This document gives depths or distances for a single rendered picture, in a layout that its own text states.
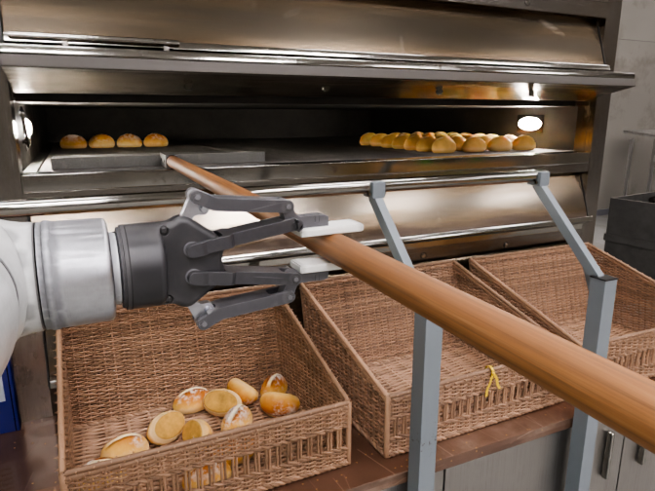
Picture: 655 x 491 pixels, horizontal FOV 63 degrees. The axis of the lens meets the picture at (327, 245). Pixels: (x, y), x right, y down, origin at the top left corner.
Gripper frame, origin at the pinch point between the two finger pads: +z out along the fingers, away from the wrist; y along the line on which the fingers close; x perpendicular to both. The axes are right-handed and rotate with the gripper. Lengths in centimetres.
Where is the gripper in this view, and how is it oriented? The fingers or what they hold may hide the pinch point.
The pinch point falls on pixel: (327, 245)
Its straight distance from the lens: 54.8
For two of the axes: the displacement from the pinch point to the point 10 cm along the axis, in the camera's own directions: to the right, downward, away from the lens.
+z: 9.0, -1.0, 4.2
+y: -0.1, 9.7, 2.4
